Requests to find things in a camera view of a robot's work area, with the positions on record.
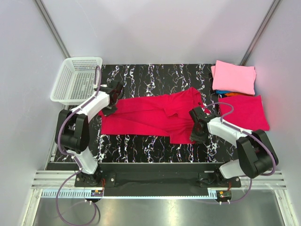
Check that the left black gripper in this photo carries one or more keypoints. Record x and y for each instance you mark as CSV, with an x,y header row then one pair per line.
x,y
108,112

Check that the folded orange t shirt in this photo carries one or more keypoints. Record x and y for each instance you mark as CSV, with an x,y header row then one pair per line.
x,y
233,94

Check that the folded pink t shirt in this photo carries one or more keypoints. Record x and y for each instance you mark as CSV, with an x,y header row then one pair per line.
x,y
233,78

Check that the folded blue t shirt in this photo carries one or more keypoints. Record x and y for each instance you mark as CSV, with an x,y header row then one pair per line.
x,y
222,92

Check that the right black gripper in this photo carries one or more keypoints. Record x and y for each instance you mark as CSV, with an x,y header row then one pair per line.
x,y
198,139

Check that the black marble pattern mat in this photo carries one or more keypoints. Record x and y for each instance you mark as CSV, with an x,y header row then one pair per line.
x,y
155,80

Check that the crimson t shirt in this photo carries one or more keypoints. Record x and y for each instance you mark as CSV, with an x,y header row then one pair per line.
x,y
244,111
163,116

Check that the white plastic basket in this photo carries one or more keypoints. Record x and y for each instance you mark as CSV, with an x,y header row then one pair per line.
x,y
75,80

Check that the aluminium frame rail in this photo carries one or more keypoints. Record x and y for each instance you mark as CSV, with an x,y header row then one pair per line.
x,y
53,179

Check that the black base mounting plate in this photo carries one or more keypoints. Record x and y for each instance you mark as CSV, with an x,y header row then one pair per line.
x,y
158,191

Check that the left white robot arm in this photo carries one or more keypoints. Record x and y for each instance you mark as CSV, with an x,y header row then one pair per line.
x,y
72,131

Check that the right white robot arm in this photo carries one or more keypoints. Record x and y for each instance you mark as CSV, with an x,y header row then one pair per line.
x,y
256,155

